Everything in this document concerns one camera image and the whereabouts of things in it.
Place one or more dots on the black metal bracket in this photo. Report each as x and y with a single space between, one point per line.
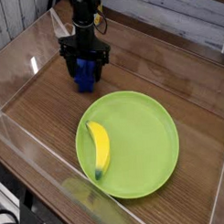
33 211

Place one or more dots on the blue star-shaped block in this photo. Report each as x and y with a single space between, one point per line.
84 74

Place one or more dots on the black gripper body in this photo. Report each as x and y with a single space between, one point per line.
72 49

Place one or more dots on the yellow labelled can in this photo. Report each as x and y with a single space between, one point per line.
97 16

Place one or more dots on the clear acrylic tray walls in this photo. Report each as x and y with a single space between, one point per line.
41 107

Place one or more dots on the green plate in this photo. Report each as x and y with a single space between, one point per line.
144 144

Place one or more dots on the yellow toy banana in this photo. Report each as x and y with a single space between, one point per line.
102 148

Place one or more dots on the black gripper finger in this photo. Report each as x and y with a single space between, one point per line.
98 69
72 65

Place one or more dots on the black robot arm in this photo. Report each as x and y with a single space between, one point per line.
83 18

